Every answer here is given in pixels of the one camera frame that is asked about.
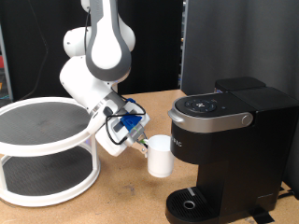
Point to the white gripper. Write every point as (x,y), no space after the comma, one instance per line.
(109,143)

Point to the black Keurig coffee machine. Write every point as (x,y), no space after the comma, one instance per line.
(249,155)

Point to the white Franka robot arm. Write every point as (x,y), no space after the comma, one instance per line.
(99,56)

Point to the black curtain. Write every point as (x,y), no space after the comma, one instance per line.
(155,46)

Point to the metal rack behind gap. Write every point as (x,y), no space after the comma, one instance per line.
(182,40)

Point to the white two-tier turntable shelf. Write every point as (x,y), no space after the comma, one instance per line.
(31,124)

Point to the black tape strip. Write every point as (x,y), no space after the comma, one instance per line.
(263,216)

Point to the dark grey partition panel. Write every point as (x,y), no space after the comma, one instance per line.
(249,31)

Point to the grey metal frame post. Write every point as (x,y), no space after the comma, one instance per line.
(7,71)

